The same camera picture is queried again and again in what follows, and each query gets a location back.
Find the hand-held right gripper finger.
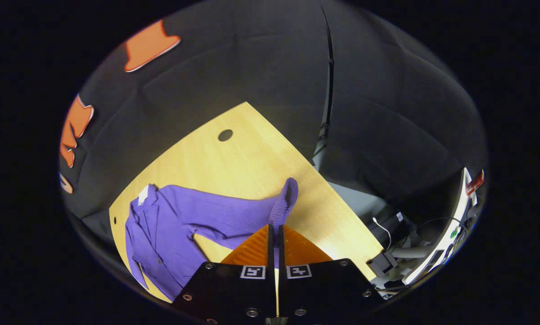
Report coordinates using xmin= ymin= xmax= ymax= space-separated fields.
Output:
xmin=277 ymin=224 xmax=388 ymax=325
xmin=171 ymin=224 xmax=279 ymax=325

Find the purple corduroy jacket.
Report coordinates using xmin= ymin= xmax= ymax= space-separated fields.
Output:
xmin=125 ymin=177 xmax=299 ymax=302

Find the small grey box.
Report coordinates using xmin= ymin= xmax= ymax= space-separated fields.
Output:
xmin=367 ymin=251 xmax=399 ymax=278

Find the white panel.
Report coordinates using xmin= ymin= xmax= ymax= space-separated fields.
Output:
xmin=403 ymin=167 xmax=478 ymax=286

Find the small red item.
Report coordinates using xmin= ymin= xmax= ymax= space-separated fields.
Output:
xmin=466 ymin=170 xmax=485 ymax=195

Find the white cable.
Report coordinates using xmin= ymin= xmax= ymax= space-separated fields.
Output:
xmin=372 ymin=218 xmax=392 ymax=251

